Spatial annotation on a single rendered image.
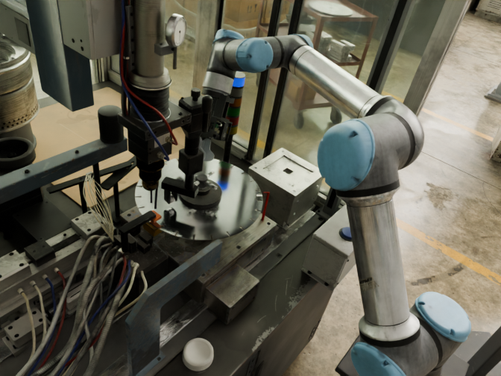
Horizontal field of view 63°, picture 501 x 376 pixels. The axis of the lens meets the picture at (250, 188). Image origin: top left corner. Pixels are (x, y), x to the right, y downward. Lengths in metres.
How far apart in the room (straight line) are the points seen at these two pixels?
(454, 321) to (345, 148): 0.45
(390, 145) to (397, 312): 0.31
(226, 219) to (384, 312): 0.42
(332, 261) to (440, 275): 1.50
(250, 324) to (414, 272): 1.56
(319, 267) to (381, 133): 0.53
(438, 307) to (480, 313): 1.55
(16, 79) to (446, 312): 1.27
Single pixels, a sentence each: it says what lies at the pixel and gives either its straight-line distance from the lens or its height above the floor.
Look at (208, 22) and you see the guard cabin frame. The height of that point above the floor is 1.19.
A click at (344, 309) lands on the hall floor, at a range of 2.16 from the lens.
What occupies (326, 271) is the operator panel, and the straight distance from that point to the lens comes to 1.16.
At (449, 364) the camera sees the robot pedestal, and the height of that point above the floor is 0.75.
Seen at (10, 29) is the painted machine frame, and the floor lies 1.26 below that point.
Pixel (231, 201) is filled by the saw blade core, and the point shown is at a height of 0.95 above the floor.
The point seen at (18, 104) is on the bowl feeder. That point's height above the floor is 0.97.
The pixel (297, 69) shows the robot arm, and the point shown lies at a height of 1.27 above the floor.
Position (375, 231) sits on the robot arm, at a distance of 0.78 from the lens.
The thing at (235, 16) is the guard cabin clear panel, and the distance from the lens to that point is 1.45.
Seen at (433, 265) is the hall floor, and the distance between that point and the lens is 2.61.
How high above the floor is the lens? 1.64
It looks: 38 degrees down
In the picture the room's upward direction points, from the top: 11 degrees clockwise
